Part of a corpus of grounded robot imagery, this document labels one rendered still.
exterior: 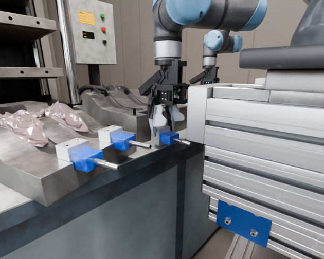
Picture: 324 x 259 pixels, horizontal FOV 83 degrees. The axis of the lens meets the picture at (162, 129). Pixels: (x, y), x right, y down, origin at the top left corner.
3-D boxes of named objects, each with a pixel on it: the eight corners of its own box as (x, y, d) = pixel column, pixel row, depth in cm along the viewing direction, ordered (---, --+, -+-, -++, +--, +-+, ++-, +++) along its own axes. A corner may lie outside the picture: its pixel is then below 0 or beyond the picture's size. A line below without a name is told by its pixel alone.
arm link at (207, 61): (199, 57, 98) (207, 58, 104) (199, 66, 99) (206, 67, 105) (213, 56, 93) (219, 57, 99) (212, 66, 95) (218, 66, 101)
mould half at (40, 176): (137, 150, 53) (135, 113, 49) (46, 207, 31) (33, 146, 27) (34, 127, 75) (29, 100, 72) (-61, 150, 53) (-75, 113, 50)
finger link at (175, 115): (183, 133, 56) (178, 106, 52) (168, 130, 60) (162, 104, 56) (189, 128, 58) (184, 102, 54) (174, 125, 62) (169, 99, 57)
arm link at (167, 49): (147, 42, 48) (167, 45, 54) (147, 61, 50) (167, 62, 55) (168, 39, 43) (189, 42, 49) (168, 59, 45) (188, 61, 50)
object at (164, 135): (195, 150, 53) (196, 132, 51) (184, 155, 50) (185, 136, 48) (162, 139, 62) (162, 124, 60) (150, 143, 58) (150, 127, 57)
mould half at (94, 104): (188, 127, 75) (190, 94, 71) (137, 144, 57) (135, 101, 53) (119, 110, 108) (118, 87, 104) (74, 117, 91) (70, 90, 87)
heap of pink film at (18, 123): (95, 128, 53) (92, 102, 51) (30, 151, 38) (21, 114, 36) (41, 118, 65) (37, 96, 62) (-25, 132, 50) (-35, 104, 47)
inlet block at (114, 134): (156, 153, 44) (155, 132, 43) (144, 162, 40) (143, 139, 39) (113, 144, 50) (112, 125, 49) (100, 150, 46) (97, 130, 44)
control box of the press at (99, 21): (126, 187, 171) (114, 3, 127) (96, 202, 151) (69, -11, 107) (114, 178, 186) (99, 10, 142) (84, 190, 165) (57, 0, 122)
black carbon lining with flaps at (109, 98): (167, 110, 73) (167, 86, 70) (135, 117, 62) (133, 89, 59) (118, 101, 96) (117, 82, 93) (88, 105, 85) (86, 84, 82)
